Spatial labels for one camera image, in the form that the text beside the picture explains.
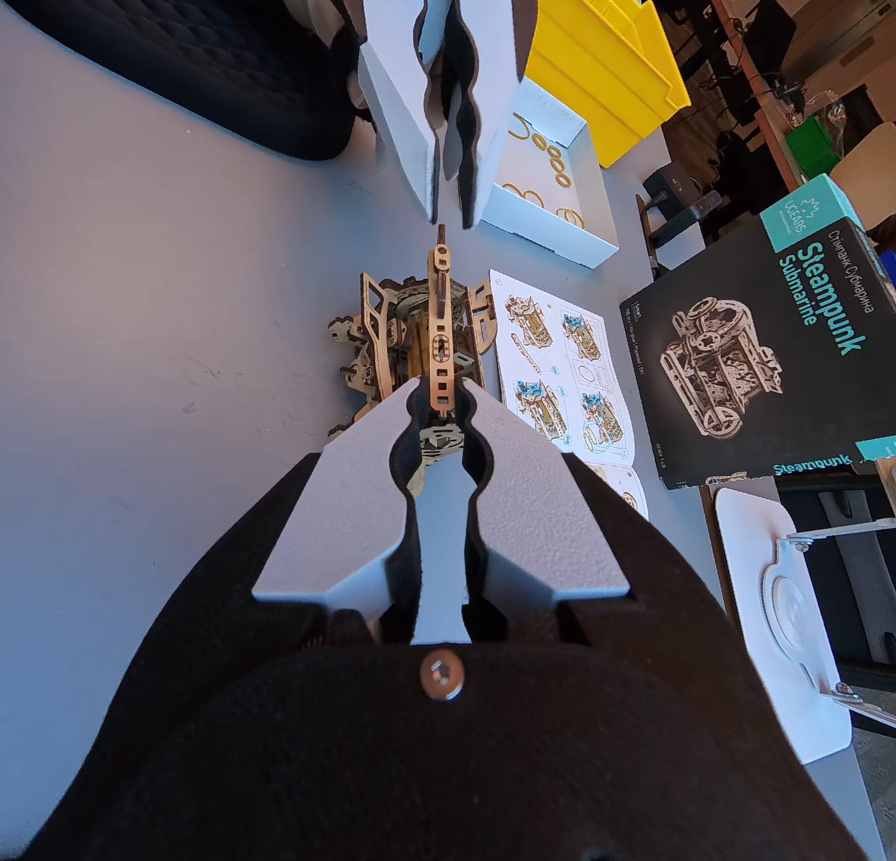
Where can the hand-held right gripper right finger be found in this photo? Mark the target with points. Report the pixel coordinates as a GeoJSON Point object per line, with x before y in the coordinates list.
{"type": "Point", "coordinates": [546, 525]}

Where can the black office chair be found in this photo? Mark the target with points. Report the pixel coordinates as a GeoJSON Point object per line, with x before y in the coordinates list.
{"type": "Point", "coordinates": [770, 31]}

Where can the black model kit box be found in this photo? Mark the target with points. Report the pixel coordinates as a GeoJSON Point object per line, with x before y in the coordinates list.
{"type": "Point", "coordinates": [735, 357]}

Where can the wooden submarine model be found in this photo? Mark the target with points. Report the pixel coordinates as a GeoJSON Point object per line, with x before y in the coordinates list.
{"type": "Point", "coordinates": [385, 329]}

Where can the white document stand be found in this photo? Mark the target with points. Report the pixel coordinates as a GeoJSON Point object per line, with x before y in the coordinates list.
{"type": "Point", "coordinates": [749, 595]}

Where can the yellow plastic bin stack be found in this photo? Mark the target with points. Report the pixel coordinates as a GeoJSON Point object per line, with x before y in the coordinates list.
{"type": "Point", "coordinates": [602, 69]}

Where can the group of yellow rubber bands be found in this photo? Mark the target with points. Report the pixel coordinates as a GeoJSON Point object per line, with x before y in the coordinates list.
{"type": "Point", "coordinates": [560, 174]}

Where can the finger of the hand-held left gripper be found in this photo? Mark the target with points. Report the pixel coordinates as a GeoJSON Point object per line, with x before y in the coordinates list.
{"type": "Point", "coordinates": [395, 69]}
{"type": "Point", "coordinates": [493, 90]}

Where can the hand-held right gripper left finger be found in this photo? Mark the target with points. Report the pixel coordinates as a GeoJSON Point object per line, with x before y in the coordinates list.
{"type": "Point", "coordinates": [336, 518]}

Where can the green plastic crate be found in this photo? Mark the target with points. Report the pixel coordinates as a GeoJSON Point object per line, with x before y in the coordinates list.
{"type": "Point", "coordinates": [812, 150]}

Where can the perforated wooden strip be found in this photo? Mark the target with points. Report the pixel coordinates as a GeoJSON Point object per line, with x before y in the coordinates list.
{"type": "Point", "coordinates": [441, 315]}

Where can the black quilted pad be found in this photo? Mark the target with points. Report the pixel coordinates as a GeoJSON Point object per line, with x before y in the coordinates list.
{"type": "Point", "coordinates": [175, 55]}

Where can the illustrated instruction booklet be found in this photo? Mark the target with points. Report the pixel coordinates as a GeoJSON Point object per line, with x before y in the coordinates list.
{"type": "Point", "coordinates": [560, 357]}

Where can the black desktop device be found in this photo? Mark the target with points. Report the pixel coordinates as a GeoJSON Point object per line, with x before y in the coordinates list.
{"type": "Point", "coordinates": [675, 188]}

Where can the white cardboard tray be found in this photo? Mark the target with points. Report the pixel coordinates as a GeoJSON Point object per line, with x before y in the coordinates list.
{"type": "Point", "coordinates": [532, 237]}

